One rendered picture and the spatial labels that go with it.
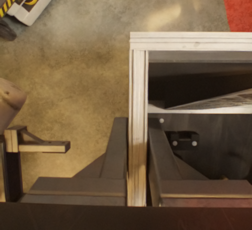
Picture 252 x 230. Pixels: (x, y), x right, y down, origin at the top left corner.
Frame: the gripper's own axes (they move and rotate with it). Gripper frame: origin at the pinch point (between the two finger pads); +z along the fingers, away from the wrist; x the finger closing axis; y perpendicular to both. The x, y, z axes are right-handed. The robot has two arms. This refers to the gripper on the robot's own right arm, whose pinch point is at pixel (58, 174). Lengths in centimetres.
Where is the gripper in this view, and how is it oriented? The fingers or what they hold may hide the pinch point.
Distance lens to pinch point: 35.5
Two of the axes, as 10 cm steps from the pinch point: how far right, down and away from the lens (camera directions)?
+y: -0.3, 1.1, -9.9
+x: 0.0, -9.9, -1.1
